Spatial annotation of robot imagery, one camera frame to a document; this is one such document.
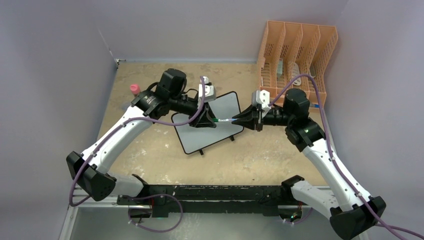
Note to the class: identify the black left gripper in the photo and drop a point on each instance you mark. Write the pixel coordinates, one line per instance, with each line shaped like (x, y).
(204, 120)

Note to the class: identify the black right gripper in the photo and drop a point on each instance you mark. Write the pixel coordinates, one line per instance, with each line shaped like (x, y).
(249, 118)

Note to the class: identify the green whiteboard marker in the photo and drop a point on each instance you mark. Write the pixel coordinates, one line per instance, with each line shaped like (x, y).
(222, 120)

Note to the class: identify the white whiteboard black frame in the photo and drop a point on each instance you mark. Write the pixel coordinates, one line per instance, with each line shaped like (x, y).
(196, 139)

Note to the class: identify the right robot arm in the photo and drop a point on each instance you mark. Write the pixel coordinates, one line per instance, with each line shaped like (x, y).
(309, 138)

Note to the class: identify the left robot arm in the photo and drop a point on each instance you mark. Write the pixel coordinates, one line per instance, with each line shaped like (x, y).
(164, 102)

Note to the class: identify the white perforated object in organizer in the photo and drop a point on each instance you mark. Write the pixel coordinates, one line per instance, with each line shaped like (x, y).
(295, 70)

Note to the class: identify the pink lid crayon bottle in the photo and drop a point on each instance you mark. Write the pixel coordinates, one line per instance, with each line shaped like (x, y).
(135, 89)

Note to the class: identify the peach plastic file organizer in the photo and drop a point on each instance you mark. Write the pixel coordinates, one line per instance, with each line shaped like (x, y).
(284, 43)

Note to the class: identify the clear plastic clip jar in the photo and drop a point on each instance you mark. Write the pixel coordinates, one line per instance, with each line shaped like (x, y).
(125, 106)

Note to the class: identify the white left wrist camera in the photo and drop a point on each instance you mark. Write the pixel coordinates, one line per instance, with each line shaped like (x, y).
(206, 89)

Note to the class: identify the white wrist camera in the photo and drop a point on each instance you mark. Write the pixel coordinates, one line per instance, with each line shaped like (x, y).
(206, 89)
(261, 98)

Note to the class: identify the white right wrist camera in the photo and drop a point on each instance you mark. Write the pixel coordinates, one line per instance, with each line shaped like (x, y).
(261, 98)

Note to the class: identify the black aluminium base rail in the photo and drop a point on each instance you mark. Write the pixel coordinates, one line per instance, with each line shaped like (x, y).
(226, 199)

